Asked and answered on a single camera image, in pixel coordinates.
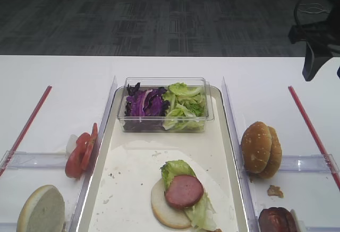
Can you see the upper left clear holder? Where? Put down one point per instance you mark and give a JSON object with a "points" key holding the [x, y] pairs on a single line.
{"points": [[33, 160]]}

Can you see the purple cabbage leaves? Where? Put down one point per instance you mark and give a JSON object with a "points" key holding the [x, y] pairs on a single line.
{"points": [[144, 103]]}

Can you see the tomato slice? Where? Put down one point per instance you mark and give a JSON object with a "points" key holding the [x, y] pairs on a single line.
{"points": [[89, 147], [73, 168]]}

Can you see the white tomato backstop block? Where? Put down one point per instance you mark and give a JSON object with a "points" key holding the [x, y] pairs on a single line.
{"points": [[71, 144]]}

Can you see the stacked meat patty slices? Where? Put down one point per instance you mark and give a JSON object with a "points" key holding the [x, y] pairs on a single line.
{"points": [[276, 219]]}

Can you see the upper right clear holder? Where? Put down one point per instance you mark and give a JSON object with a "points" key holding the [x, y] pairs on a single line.
{"points": [[319, 163]]}

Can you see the front tomato slice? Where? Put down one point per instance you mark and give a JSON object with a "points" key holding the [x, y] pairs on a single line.
{"points": [[73, 168]]}

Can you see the bread crumb piece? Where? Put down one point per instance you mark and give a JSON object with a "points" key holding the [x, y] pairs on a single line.
{"points": [[275, 191]]}

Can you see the green lettuce in box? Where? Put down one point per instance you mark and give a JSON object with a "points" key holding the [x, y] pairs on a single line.
{"points": [[187, 108]]}

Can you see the meat patty slice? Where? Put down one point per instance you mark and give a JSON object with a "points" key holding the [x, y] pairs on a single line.
{"points": [[184, 191]]}

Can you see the left red strip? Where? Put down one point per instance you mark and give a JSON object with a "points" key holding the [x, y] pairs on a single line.
{"points": [[26, 128]]}

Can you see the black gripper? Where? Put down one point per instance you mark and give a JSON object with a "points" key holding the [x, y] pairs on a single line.
{"points": [[320, 37]]}

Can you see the green lettuce leaf on bun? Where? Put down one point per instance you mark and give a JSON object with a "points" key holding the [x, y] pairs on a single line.
{"points": [[200, 214]]}

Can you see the back tomato slice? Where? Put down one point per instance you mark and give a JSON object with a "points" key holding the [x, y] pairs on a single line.
{"points": [[89, 147]]}

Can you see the left clear vertical rail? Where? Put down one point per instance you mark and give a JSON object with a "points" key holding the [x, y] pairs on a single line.
{"points": [[75, 221]]}

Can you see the standing white bun half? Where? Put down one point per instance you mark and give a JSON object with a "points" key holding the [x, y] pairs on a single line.
{"points": [[44, 210]]}

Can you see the red strip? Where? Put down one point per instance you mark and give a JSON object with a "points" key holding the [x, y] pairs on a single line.
{"points": [[313, 133], [26, 128]]}

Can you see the rear sesame bun top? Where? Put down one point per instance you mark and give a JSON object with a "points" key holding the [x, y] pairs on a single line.
{"points": [[275, 158]]}

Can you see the clear plastic salad box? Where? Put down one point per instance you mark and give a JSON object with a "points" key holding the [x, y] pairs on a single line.
{"points": [[146, 83]]}

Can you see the front sesame bun top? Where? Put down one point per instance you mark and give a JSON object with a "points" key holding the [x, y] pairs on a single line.
{"points": [[256, 147]]}

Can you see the bottom bun slice on tray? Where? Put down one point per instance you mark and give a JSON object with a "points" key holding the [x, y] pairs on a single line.
{"points": [[166, 215]]}

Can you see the cream metal serving tray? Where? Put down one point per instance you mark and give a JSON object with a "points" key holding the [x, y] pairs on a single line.
{"points": [[128, 166]]}

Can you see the right red strip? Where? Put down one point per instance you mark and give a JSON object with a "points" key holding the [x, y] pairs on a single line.
{"points": [[313, 133]]}

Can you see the sesame bun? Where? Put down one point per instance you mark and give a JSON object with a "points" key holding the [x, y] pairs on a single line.
{"points": [[275, 158], [256, 147]]}

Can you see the clear holder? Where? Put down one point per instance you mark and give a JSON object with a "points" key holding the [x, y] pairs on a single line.
{"points": [[319, 163], [33, 160]]}

